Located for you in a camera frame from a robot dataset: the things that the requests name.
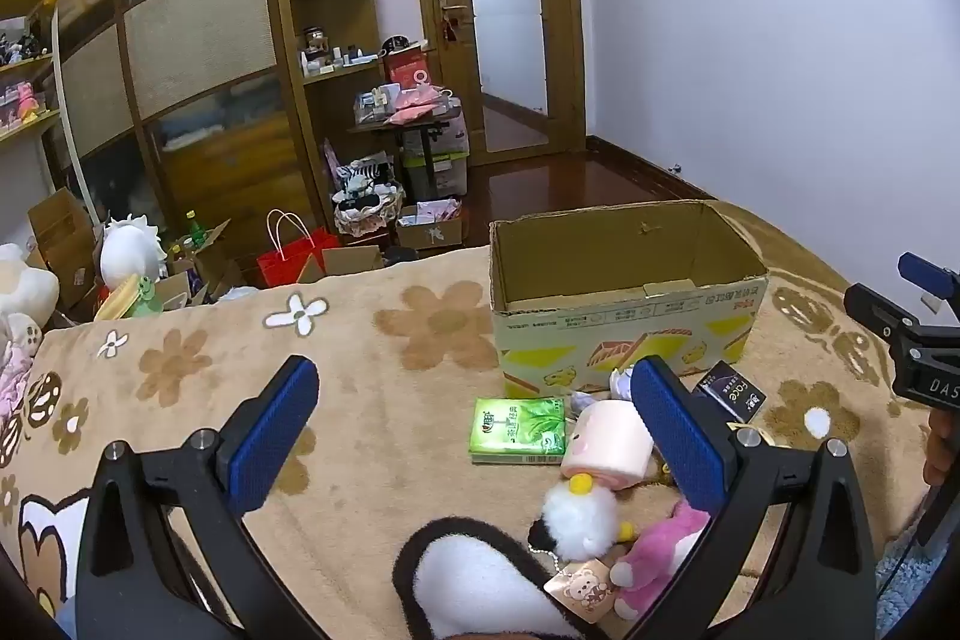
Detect wooden wardrobe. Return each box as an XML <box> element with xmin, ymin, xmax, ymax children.
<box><xmin>30</xmin><ymin>0</ymin><xmax>320</xmax><ymax>259</ymax></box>

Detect pink swirl roll plush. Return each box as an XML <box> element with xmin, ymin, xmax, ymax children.
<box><xmin>561</xmin><ymin>397</ymin><xmax>655</xmax><ymax>489</ymax></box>

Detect pink plush toy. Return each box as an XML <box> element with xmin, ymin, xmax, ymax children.
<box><xmin>609</xmin><ymin>497</ymin><xmax>712</xmax><ymax>618</ymax></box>

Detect red gift bag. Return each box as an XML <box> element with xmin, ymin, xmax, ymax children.
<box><xmin>256</xmin><ymin>209</ymin><xmax>344</xmax><ymax>290</ymax></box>

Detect wooden door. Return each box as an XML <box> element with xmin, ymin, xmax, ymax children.
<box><xmin>406</xmin><ymin>0</ymin><xmax>587</xmax><ymax>165</ymax></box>

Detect green tissue pack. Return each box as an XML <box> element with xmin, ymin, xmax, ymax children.
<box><xmin>469</xmin><ymin>397</ymin><xmax>566</xmax><ymax>465</ymax></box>

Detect large open cardboard box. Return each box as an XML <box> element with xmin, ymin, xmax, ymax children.
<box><xmin>28</xmin><ymin>187</ymin><xmax>104</xmax><ymax>313</ymax></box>

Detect cardboard box with bottles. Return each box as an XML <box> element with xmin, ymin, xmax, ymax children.
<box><xmin>166</xmin><ymin>218</ymin><xmax>245</xmax><ymax>305</ymax></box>

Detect white frilled plush toy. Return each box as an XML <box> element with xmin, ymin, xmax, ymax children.
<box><xmin>100</xmin><ymin>211</ymin><xmax>167</xmax><ymax>298</ymax></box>

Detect beige bear plush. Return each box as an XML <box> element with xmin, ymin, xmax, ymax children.
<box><xmin>0</xmin><ymin>242</ymin><xmax>61</xmax><ymax>348</ymax></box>

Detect green frog toy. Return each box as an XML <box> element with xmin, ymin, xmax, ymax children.
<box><xmin>124</xmin><ymin>274</ymin><xmax>164</xmax><ymax>319</ymax></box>

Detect storage box under table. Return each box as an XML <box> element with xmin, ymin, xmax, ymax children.
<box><xmin>403</xmin><ymin>115</ymin><xmax>472</xmax><ymax>197</ymax></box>

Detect beige flower print blanket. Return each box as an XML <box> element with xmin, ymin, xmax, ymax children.
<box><xmin>0</xmin><ymin>201</ymin><xmax>960</xmax><ymax>640</ymax></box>

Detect printed cardboard box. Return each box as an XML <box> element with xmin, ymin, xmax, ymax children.
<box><xmin>489</xmin><ymin>199</ymin><xmax>772</xmax><ymax>399</ymax></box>

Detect bear print hang tag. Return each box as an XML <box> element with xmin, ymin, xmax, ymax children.
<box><xmin>544</xmin><ymin>557</ymin><xmax>620</xmax><ymax>624</ymax></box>

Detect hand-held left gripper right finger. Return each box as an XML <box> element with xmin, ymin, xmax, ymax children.
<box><xmin>627</xmin><ymin>353</ymin><xmax>880</xmax><ymax>640</ymax></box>

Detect small folding table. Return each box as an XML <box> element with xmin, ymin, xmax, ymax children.
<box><xmin>347</xmin><ymin>104</ymin><xmax>467</xmax><ymax>200</ymax></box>

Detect wooden corner shelf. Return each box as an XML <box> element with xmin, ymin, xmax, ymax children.
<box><xmin>276</xmin><ymin>0</ymin><xmax>395</xmax><ymax>221</ymax></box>

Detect basket of socks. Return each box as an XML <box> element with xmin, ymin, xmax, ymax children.
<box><xmin>332</xmin><ymin>156</ymin><xmax>407</xmax><ymax>238</ymax></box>

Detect red box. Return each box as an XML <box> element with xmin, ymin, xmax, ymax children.
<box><xmin>384</xmin><ymin>46</ymin><xmax>437</xmax><ymax>90</ymax></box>

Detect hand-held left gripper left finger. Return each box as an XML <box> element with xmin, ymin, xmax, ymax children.
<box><xmin>75</xmin><ymin>353</ymin><xmax>332</xmax><ymax>640</ymax></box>

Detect small open cardboard box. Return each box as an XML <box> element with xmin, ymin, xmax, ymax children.
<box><xmin>395</xmin><ymin>199</ymin><xmax>466</xmax><ymax>251</ymax></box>

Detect wooden side shelf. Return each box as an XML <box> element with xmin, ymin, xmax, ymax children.
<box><xmin>0</xmin><ymin>0</ymin><xmax>62</xmax><ymax>142</ymax></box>

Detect flat cardboard piece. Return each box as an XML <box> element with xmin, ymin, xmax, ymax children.
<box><xmin>298</xmin><ymin>245</ymin><xmax>385</xmax><ymax>285</ymax></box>

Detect white pole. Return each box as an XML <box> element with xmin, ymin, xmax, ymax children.
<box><xmin>49</xmin><ymin>0</ymin><xmax>102</xmax><ymax>225</ymax></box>

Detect white fluffy plush toy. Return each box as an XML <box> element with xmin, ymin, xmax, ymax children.
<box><xmin>529</xmin><ymin>473</ymin><xmax>640</xmax><ymax>560</ymax></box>

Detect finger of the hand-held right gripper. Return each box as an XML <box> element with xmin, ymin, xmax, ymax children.
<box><xmin>898</xmin><ymin>251</ymin><xmax>960</xmax><ymax>313</ymax></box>
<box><xmin>843</xmin><ymin>283</ymin><xmax>929</xmax><ymax>350</ymax></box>

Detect pink clothes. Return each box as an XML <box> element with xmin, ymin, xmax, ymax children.
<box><xmin>384</xmin><ymin>85</ymin><xmax>462</xmax><ymax>125</ymax></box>

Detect dark tissue pack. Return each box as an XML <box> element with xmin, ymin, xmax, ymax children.
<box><xmin>694</xmin><ymin>361</ymin><xmax>767</xmax><ymax>423</ymax></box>

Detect white-haired plush doll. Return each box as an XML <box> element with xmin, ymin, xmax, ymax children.
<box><xmin>570</xmin><ymin>366</ymin><xmax>640</xmax><ymax>420</ymax></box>

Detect person's right hand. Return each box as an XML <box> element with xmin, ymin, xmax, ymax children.
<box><xmin>922</xmin><ymin>409</ymin><xmax>960</xmax><ymax>488</ymax></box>

